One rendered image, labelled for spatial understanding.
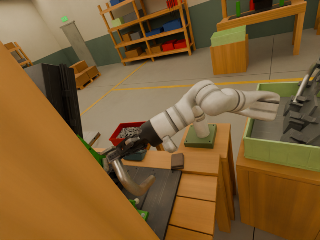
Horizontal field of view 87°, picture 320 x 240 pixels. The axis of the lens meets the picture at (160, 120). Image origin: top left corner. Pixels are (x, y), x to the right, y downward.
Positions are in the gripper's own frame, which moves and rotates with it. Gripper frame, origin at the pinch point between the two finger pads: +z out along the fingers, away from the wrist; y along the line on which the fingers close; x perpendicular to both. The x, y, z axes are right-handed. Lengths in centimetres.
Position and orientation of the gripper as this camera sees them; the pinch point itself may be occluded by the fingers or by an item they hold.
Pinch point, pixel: (116, 155)
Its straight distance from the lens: 51.7
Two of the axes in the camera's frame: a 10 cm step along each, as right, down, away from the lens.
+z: -8.4, 5.4, 0.8
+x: 5.0, 8.2, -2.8
